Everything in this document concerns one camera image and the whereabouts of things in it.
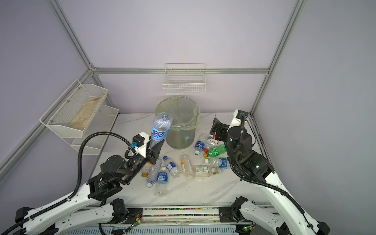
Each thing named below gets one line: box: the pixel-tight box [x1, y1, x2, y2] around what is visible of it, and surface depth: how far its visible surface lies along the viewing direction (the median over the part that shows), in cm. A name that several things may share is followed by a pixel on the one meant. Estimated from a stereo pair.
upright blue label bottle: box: [154, 166, 168, 197], surface depth 83 cm
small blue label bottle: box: [163, 155, 183, 179], surface depth 88 cm
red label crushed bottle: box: [206, 134, 219, 148], surface depth 103 cm
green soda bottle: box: [203, 144, 227, 159], surface depth 95 cm
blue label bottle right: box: [204, 157, 229, 169], surface depth 90 cm
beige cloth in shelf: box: [69, 94, 105, 131], surface depth 80 cm
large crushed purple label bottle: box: [149, 112, 173, 148], surface depth 51 cm
